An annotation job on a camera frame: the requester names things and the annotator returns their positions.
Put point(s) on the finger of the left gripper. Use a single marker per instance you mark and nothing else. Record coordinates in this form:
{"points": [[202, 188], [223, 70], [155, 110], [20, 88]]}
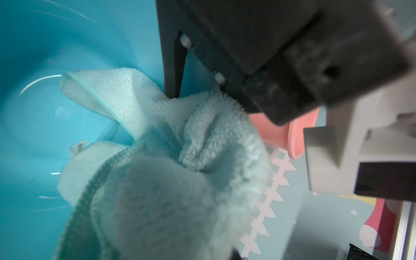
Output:
{"points": [[173, 58]]}

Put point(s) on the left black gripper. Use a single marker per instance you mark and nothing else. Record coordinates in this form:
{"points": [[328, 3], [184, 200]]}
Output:
{"points": [[285, 58]]}

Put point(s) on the pink plastic bucket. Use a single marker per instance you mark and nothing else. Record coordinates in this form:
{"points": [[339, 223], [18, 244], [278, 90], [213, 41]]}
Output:
{"points": [[289, 137]]}

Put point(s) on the blue bucket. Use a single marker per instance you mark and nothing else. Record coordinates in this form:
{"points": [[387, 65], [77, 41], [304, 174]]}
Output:
{"points": [[40, 42]]}

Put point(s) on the light green cloth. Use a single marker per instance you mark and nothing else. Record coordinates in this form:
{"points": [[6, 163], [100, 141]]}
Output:
{"points": [[186, 189]]}

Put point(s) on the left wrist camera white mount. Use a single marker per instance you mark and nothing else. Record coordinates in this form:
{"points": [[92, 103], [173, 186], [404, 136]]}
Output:
{"points": [[368, 145]]}

